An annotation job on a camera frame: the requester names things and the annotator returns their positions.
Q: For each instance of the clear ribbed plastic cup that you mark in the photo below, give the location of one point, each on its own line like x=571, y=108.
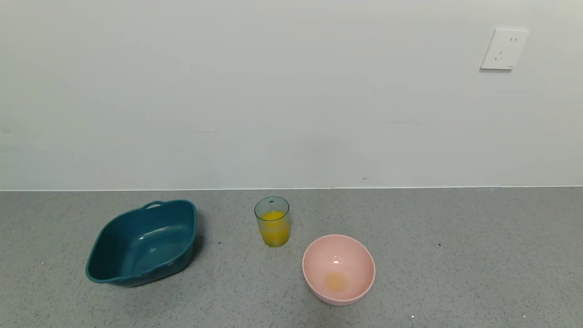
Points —
x=272, y=206

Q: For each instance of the orange juice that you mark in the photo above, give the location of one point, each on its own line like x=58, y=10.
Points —
x=274, y=230

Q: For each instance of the pink bowl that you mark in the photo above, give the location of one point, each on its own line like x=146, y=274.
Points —
x=339, y=255

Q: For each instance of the teal plastic basin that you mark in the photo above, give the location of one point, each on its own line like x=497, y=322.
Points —
x=145, y=246

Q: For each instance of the white wall socket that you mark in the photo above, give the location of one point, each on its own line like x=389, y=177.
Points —
x=504, y=49

